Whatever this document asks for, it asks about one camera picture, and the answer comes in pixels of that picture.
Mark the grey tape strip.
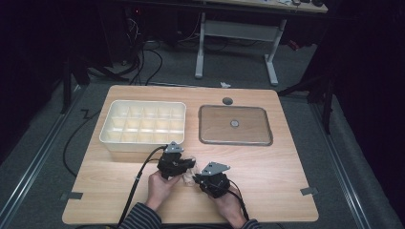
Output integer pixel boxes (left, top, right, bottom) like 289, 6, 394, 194
299, 186, 320, 197
59, 191, 84, 201

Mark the person's left hand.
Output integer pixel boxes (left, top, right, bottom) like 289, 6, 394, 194
145, 170, 183, 212

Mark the bundle of black cables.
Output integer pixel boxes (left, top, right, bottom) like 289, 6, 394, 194
122, 12, 164, 87

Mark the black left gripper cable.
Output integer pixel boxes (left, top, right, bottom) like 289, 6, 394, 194
117, 145, 168, 228

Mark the black metal stand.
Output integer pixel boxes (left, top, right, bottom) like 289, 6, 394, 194
277, 61, 337, 135
59, 52, 92, 115

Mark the white divided storage box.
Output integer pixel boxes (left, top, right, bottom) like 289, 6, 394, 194
98, 99, 187, 154

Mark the white-legged wooden desk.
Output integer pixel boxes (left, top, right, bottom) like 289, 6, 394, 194
194, 0, 330, 88

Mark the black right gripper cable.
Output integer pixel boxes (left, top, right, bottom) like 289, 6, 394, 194
226, 178, 251, 221

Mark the black floor cable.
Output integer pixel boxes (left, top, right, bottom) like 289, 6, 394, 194
62, 109, 102, 177

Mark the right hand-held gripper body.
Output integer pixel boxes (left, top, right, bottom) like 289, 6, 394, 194
198, 160, 232, 199

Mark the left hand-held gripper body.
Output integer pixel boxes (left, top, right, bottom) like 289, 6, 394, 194
156, 140, 193, 180

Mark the metal floor rail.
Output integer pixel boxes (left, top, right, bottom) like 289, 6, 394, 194
309, 102, 373, 229
0, 85, 84, 225

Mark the person's right hand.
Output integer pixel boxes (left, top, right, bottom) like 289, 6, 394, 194
207, 188, 248, 229

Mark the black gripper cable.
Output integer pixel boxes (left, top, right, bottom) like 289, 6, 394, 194
117, 145, 168, 228
226, 178, 251, 221

